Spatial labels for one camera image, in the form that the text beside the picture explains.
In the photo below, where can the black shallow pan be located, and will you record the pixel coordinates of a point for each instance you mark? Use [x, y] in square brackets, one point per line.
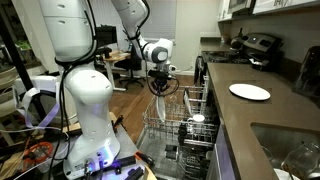
[261, 65]

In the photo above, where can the black office chair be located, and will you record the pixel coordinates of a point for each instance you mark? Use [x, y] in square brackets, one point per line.
[133, 65]
[103, 51]

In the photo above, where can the dark kettle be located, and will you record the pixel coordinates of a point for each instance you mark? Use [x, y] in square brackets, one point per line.
[237, 42]

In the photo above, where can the steel kitchen sink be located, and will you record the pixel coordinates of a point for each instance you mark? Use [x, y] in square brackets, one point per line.
[276, 140]

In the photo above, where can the white dinner plate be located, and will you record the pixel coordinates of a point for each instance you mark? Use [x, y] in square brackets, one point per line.
[161, 108]
[250, 91]

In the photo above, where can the grey metal robot table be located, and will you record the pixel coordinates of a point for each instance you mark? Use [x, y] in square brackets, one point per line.
[128, 143]

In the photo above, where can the white plate standing upright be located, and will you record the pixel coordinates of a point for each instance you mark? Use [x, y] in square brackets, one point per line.
[187, 103]

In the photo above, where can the black steel stove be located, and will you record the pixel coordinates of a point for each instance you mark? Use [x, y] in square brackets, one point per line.
[220, 56]

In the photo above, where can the wooden desk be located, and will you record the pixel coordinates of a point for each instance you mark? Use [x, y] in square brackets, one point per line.
[115, 56]

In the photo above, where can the black clamp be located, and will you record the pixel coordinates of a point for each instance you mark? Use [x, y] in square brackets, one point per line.
[128, 166]

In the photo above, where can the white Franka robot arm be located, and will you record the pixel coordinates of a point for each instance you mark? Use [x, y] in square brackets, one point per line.
[90, 100]

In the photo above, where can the white cup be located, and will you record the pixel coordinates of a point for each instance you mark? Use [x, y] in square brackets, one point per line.
[198, 118]

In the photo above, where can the light wooden board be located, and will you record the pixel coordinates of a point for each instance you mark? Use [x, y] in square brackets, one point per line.
[113, 117]

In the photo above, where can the black computer monitor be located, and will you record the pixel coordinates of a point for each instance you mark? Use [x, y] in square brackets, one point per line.
[106, 36]

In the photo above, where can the black stand pole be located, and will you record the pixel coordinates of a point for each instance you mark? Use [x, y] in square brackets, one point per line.
[16, 63]

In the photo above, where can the white dish in sink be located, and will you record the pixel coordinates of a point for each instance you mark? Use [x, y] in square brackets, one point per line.
[283, 175]

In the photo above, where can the orange black hand tool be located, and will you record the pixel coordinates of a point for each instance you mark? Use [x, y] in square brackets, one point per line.
[145, 159]

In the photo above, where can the open dishwasher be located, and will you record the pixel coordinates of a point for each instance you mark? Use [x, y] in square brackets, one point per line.
[153, 156]

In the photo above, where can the white wall cabinets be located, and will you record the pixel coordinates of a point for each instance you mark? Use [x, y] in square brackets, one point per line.
[266, 5]

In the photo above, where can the white sink cabinet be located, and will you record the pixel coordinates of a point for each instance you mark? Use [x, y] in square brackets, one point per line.
[223, 160]

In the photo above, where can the clear drinking glass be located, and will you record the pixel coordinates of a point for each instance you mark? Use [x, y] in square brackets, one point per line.
[173, 98]

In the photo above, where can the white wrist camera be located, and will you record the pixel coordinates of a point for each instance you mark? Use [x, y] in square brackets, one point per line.
[172, 68]

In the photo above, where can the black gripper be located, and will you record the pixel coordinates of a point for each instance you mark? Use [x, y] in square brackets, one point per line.
[161, 79]

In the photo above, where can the clear glass pitcher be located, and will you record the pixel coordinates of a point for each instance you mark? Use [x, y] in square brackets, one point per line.
[301, 160]

